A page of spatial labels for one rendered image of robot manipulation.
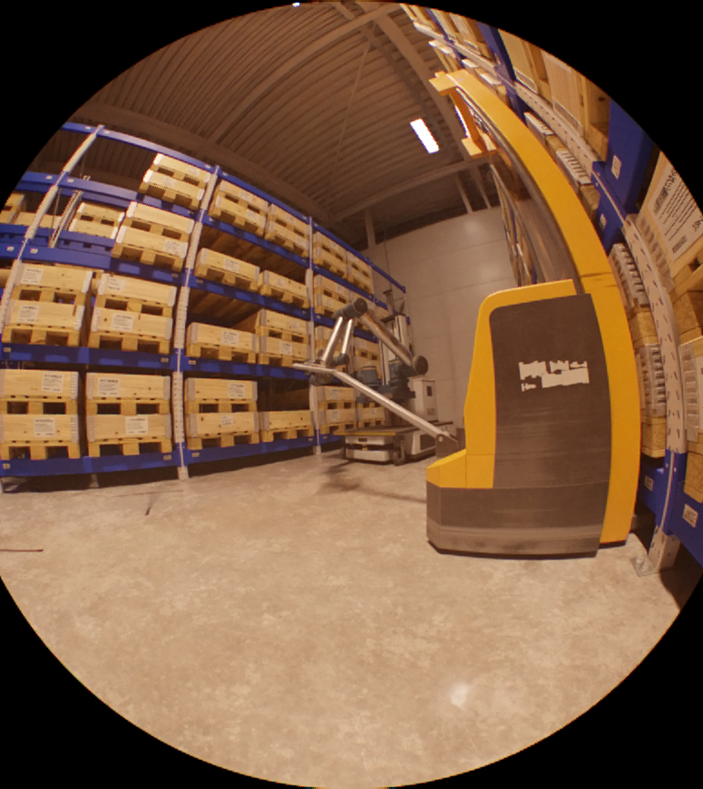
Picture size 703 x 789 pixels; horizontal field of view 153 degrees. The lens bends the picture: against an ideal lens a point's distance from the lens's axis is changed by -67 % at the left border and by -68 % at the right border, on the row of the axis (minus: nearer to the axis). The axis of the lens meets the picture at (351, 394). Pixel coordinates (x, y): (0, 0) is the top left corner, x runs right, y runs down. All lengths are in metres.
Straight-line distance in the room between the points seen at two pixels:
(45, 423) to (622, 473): 3.21
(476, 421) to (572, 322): 0.44
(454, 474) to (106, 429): 2.42
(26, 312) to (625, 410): 3.48
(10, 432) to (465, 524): 2.92
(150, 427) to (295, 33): 7.47
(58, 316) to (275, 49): 6.52
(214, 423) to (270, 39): 7.44
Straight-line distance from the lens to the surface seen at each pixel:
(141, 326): 2.64
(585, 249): 1.07
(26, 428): 2.59
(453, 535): 0.98
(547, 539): 0.96
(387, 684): 0.63
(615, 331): 0.99
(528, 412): 0.84
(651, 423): 0.99
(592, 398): 0.88
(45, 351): 2.68
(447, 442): 1.25
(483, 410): 0.85
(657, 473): 1.02
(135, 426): 2.51
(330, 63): 7.47
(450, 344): 7.13
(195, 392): 2.66
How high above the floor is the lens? 0.54
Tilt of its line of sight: 4 degrees up
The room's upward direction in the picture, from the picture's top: 4 degrees counter-clockwise
